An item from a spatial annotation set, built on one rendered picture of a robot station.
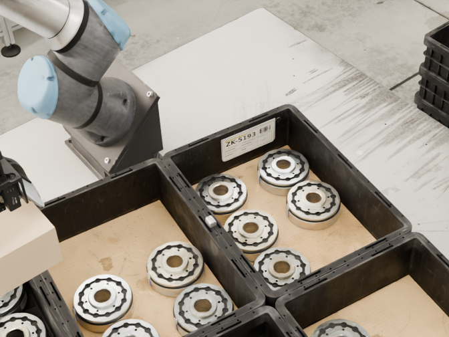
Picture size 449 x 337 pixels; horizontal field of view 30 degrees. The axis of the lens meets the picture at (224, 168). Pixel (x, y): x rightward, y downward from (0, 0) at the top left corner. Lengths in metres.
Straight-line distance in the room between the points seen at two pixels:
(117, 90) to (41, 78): 0.19
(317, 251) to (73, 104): 0.57
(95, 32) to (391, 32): 2.06
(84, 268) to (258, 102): 0.71
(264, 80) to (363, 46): 1.35
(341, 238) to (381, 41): 1.97
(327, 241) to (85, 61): 0.58
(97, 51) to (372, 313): 0.72
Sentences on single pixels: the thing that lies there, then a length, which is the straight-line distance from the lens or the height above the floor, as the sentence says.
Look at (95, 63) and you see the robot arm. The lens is 1.67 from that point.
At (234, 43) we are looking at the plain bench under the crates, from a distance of 2.26.
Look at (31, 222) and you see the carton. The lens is 1.27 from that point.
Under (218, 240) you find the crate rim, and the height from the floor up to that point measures 0.93.
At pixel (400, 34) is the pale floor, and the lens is 3.53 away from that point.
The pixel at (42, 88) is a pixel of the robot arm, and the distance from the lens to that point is 1.68.
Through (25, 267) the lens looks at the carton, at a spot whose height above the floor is 1.08.
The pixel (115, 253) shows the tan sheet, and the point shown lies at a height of 0.83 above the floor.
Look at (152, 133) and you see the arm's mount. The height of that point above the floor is 0.81.
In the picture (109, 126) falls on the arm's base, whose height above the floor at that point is 0.86.
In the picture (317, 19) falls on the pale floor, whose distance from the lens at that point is 3.58.
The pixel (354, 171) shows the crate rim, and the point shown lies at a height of 0.93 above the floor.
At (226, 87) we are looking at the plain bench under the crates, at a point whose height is 0.70.
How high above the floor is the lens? 2.03
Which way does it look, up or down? 45 degrees down
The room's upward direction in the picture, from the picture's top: 3 degrees counter-clockwise
